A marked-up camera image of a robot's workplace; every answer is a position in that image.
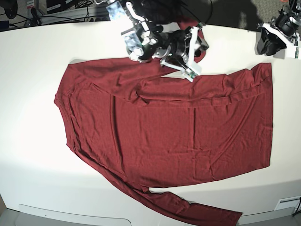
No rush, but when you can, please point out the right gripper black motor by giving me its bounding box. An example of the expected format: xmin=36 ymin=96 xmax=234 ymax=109
xmin=160 ymin=22 xmax=209 ymax=75

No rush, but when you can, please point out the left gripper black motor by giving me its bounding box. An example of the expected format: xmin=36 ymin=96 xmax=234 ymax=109
xmin=256 ymin=10 xmax=300 ymax=56

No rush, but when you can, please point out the dark red long-sleeve shirt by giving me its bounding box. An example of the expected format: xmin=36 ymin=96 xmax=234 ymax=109
xmin=53 ymin=14 xmax=275 ymax=226

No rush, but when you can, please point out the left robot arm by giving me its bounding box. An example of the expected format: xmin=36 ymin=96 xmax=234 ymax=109
xmin=256 ymin=0 xmax=301 ymax=59

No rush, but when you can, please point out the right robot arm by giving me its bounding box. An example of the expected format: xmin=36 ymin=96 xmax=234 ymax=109
xmin=95 ymin=0 xmax=209 ymax=81

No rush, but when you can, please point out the black office chair base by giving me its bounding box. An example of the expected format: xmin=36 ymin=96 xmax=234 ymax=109
xmin=0 ymin=0 xmax=18 ymax=19

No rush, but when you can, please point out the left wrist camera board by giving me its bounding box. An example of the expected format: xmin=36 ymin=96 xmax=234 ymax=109
xmin=285 ymin=46 xmax=301 ymax=60

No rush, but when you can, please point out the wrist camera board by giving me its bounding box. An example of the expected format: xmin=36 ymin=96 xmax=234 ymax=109
xmin=182 ymin=62 xmax=202 ymax=82
xmin=285 ymin=46 xmax=301 ymax=60

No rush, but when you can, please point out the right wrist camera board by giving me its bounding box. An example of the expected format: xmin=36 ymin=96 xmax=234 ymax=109
xmin=182 ymin=62 xmax=202 ymax=82

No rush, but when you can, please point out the black power strip red switch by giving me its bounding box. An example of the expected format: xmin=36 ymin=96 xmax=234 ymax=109
xmin=88 ymin=16 xmax=110 ymax=22

